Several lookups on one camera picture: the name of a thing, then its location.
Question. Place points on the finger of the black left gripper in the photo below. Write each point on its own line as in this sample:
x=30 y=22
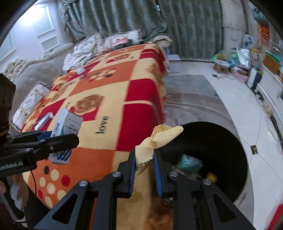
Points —
x=39 y=134
x=57 y=144

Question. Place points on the white tv cabinet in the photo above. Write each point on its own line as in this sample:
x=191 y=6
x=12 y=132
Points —
x=270 y=94

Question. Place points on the silver foil bag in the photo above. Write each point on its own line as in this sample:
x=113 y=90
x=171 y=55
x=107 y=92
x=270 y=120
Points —
x=243 y=58

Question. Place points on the grey floor rug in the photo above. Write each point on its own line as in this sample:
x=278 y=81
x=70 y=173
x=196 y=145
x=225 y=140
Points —
x=191 y=98

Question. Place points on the white blue plastic bag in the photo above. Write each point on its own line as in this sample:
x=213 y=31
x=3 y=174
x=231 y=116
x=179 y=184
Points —
x=248 y=42

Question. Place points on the black trash bin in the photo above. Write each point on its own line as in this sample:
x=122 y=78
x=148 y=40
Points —
x=219 y=151

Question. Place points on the white blue medicine carton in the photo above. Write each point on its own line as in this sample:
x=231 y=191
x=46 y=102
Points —
x=67 y=124

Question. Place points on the yellow cleaning cloth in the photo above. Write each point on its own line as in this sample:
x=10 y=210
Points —
x=144 y=152

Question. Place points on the white medicine box blue text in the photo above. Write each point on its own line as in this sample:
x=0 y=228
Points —
x=43 y=121

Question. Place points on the teal tissue packet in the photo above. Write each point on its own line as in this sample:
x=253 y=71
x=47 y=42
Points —
x=189 y=164

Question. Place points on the small wooden stool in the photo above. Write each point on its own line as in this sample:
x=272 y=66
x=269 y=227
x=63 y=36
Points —
x=221 y=66

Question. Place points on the green patterned curtain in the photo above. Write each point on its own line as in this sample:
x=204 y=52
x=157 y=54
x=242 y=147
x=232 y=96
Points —
x=195 y=27

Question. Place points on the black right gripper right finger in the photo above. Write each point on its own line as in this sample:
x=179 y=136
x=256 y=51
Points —
x=164 y=184

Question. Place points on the cream embroidered pillow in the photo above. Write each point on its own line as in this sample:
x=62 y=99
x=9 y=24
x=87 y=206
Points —
x=96 y=45

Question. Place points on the lace covered air conditioner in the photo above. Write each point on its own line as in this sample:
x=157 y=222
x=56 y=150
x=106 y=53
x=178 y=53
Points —
x=234 y=25

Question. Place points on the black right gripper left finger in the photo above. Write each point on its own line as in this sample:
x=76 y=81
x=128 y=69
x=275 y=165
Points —
x=127 y=169

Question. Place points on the grey tufted headboard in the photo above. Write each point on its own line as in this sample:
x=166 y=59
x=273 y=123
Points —
x=25 y=73

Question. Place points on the red orange patterned blanket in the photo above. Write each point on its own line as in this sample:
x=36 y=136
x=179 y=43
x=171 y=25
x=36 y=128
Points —
x=121 y=101

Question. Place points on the white side pillow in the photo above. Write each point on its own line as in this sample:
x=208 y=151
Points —
x=28 y=105

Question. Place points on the white bottle pink label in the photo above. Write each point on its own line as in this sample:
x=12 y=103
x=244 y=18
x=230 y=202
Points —
x=81 y=72

